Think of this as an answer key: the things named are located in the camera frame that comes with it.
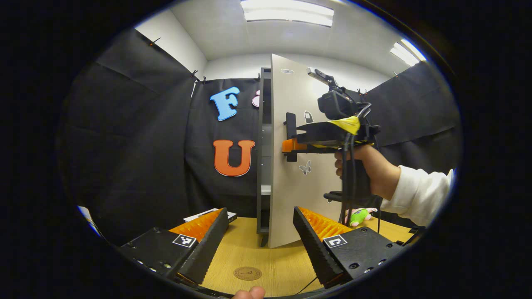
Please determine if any round brown coaster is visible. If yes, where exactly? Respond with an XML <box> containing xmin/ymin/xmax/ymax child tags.
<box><xmin>233</xmin><ymin>266</ymin><xmax>263</xmax><ymax>281</ymax></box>

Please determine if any large ceiling light panel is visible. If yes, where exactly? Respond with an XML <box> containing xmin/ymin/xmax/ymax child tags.
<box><xmin>240</xmin><ymin>0</ymin><xmax>334</xmax><ymax>27</ymax></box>

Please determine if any black backdrop cloth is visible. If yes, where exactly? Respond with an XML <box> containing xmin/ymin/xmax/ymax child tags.
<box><xmin>58</xmin><ymin>27</ymin><xmax>464</xmax><ymax>245</ymax></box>

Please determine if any black cabinet door handle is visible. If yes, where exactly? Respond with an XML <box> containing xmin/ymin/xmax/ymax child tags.
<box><xmin>285</xmin><ymin>112</ymin><xmax>298</xmax><ymax>162</ymax></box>

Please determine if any beige cabinet door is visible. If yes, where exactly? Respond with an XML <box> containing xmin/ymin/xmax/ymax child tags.
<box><xmin>268</xmin><ymin>54</ymin><xmax>352</xmax><ymax>249</ymax></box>

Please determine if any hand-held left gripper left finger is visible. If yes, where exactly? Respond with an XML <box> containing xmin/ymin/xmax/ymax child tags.
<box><xmin>120</xmin><ymin>207</ymin><xmax>230</xmax><ymax>285</ymax></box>

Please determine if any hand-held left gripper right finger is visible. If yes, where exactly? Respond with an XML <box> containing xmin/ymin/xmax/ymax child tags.
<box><xmin>293</xmin><ymin>206</ymin><xmax>404</xmax><ymax>289</ymax></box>

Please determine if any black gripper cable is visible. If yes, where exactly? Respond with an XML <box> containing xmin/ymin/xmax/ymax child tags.
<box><xmin>340</xmin><ymin>104</ymin><xmax>372</xmax><ymax>227</ymax></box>

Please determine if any small ceiling light panel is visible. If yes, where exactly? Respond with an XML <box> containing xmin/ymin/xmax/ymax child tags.
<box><xmin>390</xmin><ymin>39</ymin><xmax>427</xmax><ymax>67</ymax></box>

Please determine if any pink green plush toy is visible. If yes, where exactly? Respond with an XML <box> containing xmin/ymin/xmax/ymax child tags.
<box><xmin>344</xmin><ymin>208</ymin><xmax>378</xmax><ymax>227</ymax></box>

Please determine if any white side desk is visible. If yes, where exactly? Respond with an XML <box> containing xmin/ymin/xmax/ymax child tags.
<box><xmin>77</xmin><ymin>205</ymin><xmax>102</xmax><ymax>238</ymax></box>

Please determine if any white cover book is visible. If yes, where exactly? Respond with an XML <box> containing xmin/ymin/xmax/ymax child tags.
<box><xmin>184</xmin><ymin>208</ymin><xmax>238</xmax><ymax>223</ymax></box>

